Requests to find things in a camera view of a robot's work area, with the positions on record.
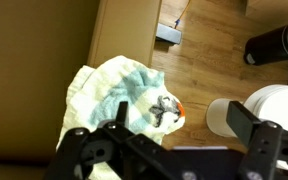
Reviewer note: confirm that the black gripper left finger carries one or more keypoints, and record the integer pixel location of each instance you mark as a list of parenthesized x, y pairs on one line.
[(94, 153)]

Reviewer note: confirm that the black cylindrical robot part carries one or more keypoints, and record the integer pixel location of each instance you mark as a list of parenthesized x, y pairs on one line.
[(270, 45)]

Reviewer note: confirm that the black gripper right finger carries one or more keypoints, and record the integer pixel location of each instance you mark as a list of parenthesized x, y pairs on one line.
[(267, 146)]

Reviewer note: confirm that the white and blue striped cloth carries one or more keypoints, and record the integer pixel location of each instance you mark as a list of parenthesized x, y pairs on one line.
[(117, 90)]

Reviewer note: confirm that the white toilet paper roll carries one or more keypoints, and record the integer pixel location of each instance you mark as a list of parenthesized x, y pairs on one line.
[(219, 116)]

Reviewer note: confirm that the silver metal block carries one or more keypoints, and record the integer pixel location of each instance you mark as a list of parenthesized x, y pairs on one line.
[(168, 33)]

